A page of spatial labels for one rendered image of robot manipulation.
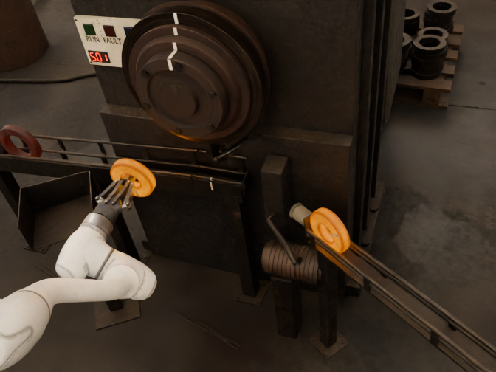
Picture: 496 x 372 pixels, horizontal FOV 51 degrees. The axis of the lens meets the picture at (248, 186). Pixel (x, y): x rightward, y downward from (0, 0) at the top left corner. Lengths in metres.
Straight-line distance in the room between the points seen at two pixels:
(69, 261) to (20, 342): 0.54
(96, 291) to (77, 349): 1.09
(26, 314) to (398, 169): 2.25
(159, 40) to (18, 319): 0.87
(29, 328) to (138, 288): 0.55
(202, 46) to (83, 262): 0.70
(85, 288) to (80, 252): 0.22
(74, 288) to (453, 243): 1.82
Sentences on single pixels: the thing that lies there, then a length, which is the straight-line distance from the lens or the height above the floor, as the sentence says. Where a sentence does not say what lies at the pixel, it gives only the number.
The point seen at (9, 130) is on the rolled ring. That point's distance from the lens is 2.36.
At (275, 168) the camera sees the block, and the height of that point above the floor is 0.80.
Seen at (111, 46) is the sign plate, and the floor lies 1.14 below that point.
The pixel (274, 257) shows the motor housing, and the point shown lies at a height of 0.52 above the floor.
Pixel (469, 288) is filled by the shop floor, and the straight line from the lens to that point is 2.49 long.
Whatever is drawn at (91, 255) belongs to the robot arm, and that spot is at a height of 0.85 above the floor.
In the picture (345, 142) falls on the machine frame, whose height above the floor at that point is 0.87.
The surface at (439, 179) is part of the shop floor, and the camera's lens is 2.92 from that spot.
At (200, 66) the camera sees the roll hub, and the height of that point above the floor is 1.23.
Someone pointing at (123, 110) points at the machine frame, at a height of 0.87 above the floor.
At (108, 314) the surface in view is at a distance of 2.51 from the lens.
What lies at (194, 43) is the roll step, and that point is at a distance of 1.52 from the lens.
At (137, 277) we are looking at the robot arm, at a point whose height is 0.79.
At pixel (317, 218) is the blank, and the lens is 1.67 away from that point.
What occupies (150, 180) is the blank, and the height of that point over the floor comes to 0.84.
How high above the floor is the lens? 1.98
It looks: 44 degrees down
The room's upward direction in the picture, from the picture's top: 9 degrees counter-clockwise
